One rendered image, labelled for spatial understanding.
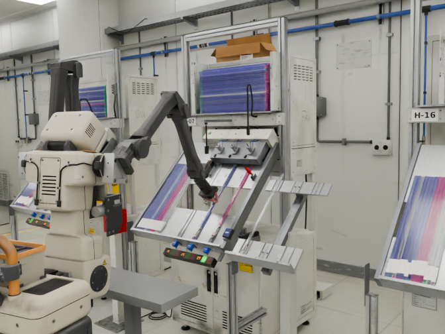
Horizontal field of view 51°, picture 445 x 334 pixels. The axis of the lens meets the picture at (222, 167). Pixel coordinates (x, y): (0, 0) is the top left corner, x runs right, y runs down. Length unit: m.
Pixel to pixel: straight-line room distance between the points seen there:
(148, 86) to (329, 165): 1.67
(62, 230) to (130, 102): 1.98
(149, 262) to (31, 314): 2.51
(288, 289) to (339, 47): 2.39
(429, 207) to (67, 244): 1.45
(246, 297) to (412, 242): 1.09
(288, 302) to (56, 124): 1.31
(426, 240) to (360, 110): 2.16
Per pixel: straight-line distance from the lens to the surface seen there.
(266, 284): 2.67
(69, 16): 5.89
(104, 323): 3.38
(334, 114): 4.08
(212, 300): 2.89
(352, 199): 4.06
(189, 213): 2.59
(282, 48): 2.65
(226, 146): 2.73
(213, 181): 2.66
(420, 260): 1.93
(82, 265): 1.89
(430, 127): 2.44
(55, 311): 1.58
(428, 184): 2.14
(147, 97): 3.84
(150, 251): 3.96
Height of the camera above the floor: 1.33
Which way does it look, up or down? 5 degrees down
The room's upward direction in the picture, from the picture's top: 1 degrees counter-clockwise
